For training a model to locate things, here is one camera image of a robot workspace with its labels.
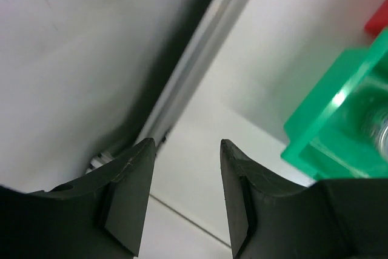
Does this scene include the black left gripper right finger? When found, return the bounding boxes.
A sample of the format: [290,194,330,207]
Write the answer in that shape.
[220,140,387,258]

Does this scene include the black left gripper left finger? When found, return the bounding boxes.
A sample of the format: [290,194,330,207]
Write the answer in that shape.
[1,138,156,258]

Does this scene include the clear jar of paper clips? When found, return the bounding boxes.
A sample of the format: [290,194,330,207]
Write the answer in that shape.
[352,85,387,161]

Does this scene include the green plastic bin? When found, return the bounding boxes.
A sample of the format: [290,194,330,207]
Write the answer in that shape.
[281,29,387,180]

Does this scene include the red plastic bin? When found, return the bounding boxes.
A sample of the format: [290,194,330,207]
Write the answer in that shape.
[364,0,388,38]

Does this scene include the left side aluminium rail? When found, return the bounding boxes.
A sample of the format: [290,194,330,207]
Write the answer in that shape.
[87,0,248,172]

